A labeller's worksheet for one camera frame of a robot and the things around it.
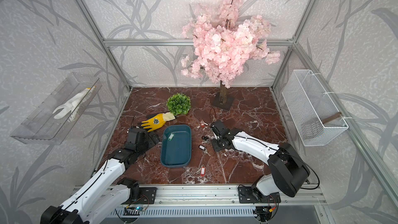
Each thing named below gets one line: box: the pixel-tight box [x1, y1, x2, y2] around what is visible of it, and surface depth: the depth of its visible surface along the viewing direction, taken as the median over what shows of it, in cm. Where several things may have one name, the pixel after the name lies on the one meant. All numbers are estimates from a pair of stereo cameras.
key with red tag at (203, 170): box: [201, 164, 206, 177], surface depth 82 cm
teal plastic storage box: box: [160, 124, 192, 168], surface depth 92 cm
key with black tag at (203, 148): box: [198, 144, 211, 157], surface depth 91 cm
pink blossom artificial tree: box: [180, 0, 281, 111], surface depth 71 cm
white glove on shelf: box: [52, 86, 97, 122], surface depth 68 cm
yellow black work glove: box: [140, 112, 176, 133], surface depth 101 cm
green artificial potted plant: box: [166, 92, 192, 117], surface depth 96 cm
